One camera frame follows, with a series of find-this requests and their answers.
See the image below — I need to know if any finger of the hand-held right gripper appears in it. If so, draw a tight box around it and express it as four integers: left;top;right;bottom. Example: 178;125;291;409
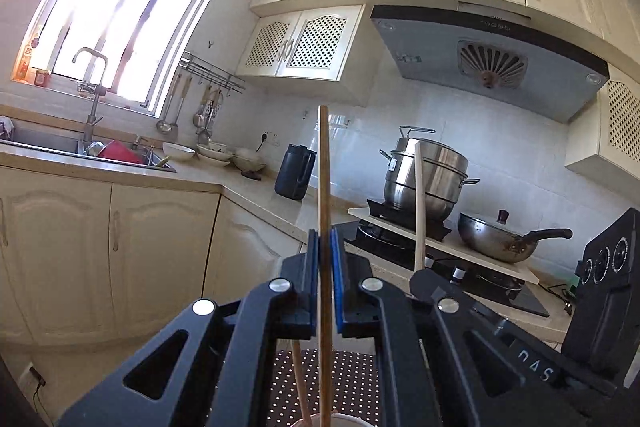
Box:
410;268;511;343

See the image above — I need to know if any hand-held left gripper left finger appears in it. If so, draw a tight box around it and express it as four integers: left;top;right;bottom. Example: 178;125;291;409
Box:
57;229;321;427

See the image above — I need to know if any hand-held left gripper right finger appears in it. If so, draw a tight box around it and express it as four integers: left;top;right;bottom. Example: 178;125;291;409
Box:
330;229;593;427

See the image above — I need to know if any wooden chopstick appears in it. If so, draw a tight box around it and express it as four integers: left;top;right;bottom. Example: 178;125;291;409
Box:
290;341;311;427

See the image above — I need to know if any pink cup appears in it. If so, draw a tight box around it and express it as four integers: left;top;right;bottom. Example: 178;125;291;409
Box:
295;412;362;427

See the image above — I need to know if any cream stone slab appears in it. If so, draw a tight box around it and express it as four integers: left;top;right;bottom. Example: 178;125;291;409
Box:
347;207;541;285

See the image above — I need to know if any steel wok with lid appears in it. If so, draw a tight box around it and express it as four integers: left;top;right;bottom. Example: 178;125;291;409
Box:
457;209;573;264

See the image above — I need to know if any black gas stove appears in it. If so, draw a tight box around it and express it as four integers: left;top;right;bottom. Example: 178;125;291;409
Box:
330;219;551;319

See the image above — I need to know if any black induction cooker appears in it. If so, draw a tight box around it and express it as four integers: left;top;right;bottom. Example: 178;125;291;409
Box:
366;198;453;242

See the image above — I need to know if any polka dot round table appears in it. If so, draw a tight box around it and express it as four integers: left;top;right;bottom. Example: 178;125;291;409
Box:
265;348;383;427

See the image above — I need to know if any steel steamer pot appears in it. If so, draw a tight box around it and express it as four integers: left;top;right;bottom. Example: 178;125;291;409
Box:
379;125;481;223

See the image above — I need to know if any dark electric kettle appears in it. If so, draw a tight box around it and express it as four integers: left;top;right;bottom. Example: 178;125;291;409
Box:
274;143;318;201

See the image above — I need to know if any large white bowl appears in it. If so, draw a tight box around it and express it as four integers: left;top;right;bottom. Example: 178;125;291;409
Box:
232;148;268;172

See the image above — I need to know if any hanging steel spatula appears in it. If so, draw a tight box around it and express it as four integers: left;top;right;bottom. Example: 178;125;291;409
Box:
197;89;223;145

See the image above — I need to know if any cream lattice door cabinet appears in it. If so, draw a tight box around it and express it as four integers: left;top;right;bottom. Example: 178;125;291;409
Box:
235;4;382;108
565;77;640;192

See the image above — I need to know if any hanging steel spoon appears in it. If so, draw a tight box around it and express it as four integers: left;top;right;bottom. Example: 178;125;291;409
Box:
192;87;213;130

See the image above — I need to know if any steel ladle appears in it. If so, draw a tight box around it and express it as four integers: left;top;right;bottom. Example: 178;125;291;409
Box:
156;73;182;134
167;76;193;140

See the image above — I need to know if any red plastic basin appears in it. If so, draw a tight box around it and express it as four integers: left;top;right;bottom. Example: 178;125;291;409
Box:
97;139;139;162

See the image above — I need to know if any grey range hood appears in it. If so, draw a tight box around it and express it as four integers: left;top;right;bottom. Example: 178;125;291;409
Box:
370;4;610;124

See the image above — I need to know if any steel faucet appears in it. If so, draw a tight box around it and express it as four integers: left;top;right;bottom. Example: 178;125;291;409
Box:
72;47;109;154

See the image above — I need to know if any low socket with black plug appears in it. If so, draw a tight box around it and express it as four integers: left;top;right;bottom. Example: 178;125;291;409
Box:
17;361;48;390

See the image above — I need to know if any steel sink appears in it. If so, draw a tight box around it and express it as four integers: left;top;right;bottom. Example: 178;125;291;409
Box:
0;117;178;172

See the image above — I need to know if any orange bottle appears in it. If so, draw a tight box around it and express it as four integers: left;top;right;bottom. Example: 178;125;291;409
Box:
15;49;33;82

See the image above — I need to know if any black power cable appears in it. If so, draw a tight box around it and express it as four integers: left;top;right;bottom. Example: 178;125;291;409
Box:
546;279;581;314

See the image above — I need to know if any steel wall rack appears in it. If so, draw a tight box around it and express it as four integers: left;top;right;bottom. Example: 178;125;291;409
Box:
179;52;247;96

